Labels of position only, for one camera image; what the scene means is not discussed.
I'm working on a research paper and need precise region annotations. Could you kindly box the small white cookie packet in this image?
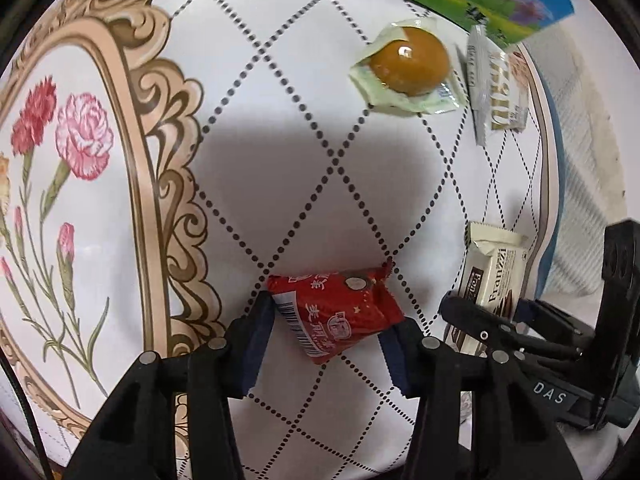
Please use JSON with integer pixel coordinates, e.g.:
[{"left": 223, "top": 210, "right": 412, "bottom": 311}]
[{"left": 485, "top": 50, "right": 530, "bottom": 134}]

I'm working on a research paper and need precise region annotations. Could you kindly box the white fleece blanket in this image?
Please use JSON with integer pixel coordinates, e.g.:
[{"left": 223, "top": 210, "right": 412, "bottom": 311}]
[{"left": 545, "top": 10, "right": 640, "bottom": 306}]

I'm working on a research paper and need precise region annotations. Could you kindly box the blue bed sheet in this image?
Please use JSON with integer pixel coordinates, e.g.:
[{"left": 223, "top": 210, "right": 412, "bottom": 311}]
[{"left": 520, "top": 40, "right": 568, "bottom": 306}]

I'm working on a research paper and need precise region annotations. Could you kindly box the dark red snack packet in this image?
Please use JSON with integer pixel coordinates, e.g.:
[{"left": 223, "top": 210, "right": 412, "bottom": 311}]
[{"left": 265, "top": 262, "right": 406, "bottom": 366}]

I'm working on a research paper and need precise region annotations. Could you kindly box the clear thin snack packet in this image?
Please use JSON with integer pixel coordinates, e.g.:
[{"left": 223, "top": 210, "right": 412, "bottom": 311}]
[{"left": 466, "top": 24, "right": 491, "bottom": 148}]

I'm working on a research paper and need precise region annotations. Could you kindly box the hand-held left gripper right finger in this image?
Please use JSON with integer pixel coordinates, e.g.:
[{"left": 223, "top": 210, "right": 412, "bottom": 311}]
[{"left": 377, "top": 319, "right": 584, "bottom": 480}]

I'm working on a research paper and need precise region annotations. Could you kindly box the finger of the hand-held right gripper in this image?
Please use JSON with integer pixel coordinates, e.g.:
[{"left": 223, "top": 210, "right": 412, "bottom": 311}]
[
  {"left": 514, "top": 299, "right": 596, "bottom": 349},
  {"left": 438, "top": 295, "right": 581, "bottom": 361}
]

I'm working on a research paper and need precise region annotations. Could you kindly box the white floral printed quilt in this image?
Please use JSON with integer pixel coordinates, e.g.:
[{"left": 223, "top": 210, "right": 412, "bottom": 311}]
[{"left": 0, "top": 0, "right": 551, "bottom": 480}]

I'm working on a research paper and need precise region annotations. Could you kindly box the long white cookie packet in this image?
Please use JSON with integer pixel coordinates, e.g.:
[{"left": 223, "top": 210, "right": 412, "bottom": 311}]
[{"left": 445, "top": 221, "right": 529, "bottom": 358}]

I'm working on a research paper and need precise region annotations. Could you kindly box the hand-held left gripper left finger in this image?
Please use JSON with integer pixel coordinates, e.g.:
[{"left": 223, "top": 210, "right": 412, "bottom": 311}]
[{"left": 62, "top": 290, "right": 277, "bottom": 480}]

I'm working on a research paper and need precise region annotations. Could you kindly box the braised egg clear packet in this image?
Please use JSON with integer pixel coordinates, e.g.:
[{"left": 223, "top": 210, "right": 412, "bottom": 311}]
[{"left": 348, "top": 17, "right": 471, "bottom": 117}]

